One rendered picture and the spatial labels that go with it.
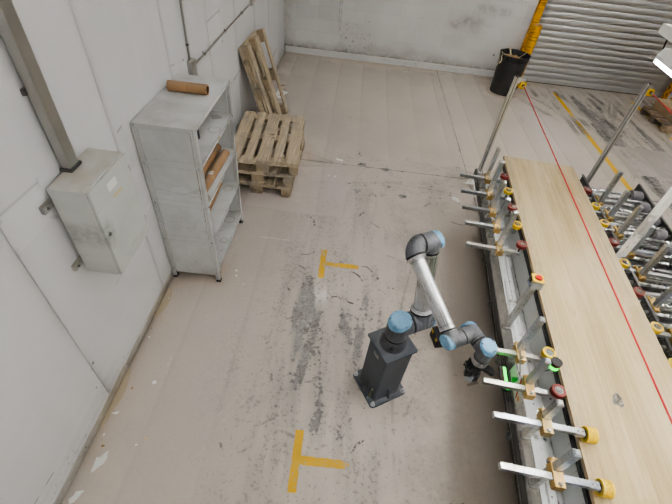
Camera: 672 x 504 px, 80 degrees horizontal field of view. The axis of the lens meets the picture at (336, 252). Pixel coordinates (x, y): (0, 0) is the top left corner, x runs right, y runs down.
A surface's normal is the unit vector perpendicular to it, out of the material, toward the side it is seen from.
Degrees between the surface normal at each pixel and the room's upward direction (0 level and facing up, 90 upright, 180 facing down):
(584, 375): 0
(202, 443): 0
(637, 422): 0
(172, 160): 90
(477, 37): 90
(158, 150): 90
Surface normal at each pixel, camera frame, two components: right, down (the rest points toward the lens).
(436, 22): -0.07, 0.69
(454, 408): 0.09, -0.71
